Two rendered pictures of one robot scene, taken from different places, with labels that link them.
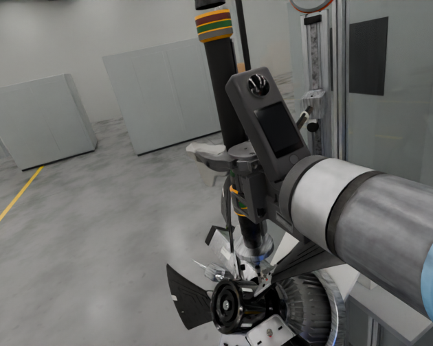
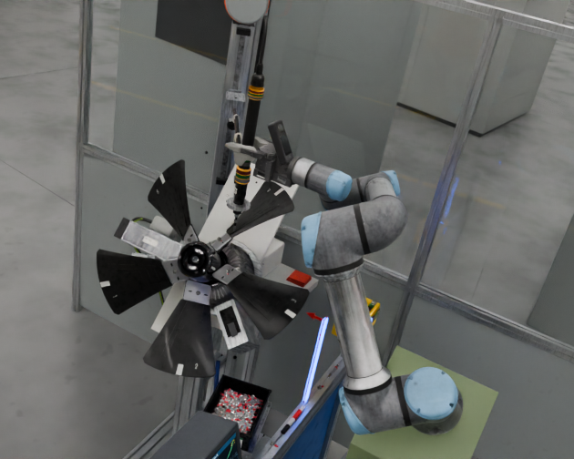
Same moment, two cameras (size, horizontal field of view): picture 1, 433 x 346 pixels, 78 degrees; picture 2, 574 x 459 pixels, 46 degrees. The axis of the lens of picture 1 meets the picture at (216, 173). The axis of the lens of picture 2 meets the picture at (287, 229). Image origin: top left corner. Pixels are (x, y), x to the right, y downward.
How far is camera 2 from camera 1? 1.62 m
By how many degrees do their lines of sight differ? 40
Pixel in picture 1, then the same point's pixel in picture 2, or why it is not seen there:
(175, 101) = not seen: outside the picture
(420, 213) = (326, 171)
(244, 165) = (271, 157)
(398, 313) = not seen: hidden behind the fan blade
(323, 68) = (243, 72)
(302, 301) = (238, 260)
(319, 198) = (303, 168)
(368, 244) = (316, 178)
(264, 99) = (281, 133)
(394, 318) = not seen: hidden behind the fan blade
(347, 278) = (262, 247)
